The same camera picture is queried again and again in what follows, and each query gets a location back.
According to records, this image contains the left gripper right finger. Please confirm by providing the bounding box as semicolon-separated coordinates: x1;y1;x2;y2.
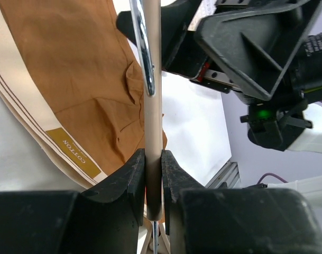
161;150;322;253

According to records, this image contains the brown cotton underwear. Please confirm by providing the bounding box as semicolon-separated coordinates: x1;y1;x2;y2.
0;0;169;190

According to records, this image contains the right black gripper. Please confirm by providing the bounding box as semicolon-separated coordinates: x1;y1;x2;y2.
116;0;322;151

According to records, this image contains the beige clip hanger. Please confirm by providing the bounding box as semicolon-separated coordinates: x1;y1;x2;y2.
130;1;163;253

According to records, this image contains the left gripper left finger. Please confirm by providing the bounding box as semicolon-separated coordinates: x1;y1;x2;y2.
0;149;145;253

